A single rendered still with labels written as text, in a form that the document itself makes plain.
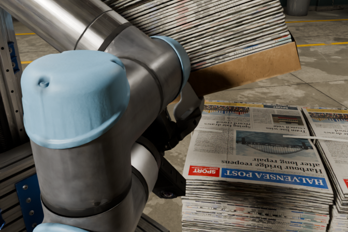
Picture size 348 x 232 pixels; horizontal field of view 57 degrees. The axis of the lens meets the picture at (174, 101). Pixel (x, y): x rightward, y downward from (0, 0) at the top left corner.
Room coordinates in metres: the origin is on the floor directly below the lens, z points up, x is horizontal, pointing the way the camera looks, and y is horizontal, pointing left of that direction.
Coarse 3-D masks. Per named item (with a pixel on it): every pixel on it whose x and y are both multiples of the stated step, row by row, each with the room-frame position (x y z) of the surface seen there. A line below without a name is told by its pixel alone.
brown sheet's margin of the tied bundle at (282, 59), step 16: (272, 48) 0.46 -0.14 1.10; (288, 48) 0.45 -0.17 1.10; (224, 64) 0.47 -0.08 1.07; (240, 64) 0.46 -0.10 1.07; (256, 64) 0.46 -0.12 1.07; (272, 64) 0.46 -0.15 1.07; (288, 64) 0.45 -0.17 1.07; (192, 80) 0.48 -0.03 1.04; (208, 80) 0.47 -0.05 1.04; (224, 80) 0.47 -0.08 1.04; (240, 80) 0.46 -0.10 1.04; (256, 80) 0.46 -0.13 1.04
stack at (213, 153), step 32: (224, 128) 0.69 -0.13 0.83; (256, 128) 0.69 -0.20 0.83; (288, 128) 0.69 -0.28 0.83; (320, 128) 0.69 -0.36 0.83; (192, 160) 0.56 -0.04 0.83; (224, 160) 0.56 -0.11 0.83; (256, 160) 0.56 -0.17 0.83; (288, 160) 0.56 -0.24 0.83; (320, 160) 0.56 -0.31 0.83; (192, 192) 0.51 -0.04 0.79; (224, 192) 0.49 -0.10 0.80; (256, 192) 0.48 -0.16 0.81; (288, 192) 0.47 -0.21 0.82; (320, 192) 0.47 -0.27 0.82; (192, 224) 0.51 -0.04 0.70; (224, 224) 0.50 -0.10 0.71; (256, 224) 0.48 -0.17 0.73; (288, 224) 0.47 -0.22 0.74; (320, 224) 0.46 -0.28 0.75
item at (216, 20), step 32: (128, 0) 0.51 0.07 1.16; (160, 0) 0.51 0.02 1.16; (192, 0) 0.57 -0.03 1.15; (224, 0) 0.48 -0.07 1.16; (256, 0) 0.48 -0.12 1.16; (160, 32) 0.52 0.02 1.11; (192, 32) 0.49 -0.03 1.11; (224, 32) 0.48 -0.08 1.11; (256, 32) 0.47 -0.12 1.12; (288, 32) 0.46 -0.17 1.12; (192, 64) 0.49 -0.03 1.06
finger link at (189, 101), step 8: (184, 88) 0.45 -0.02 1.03; (192, 88) 0.47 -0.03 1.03; (184, 96) 0.45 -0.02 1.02; (192, 96) 0.46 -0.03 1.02; (200, 96) 0.49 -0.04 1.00; (176, 104) 0.43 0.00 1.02; (184, 104) 0.44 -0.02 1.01; (192, 104) 0.45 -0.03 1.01; (200, 104) 0.46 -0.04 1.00; (176, 112) 0.42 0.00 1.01; (184, 112) 0.43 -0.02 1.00; (176, 120) 0.43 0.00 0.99
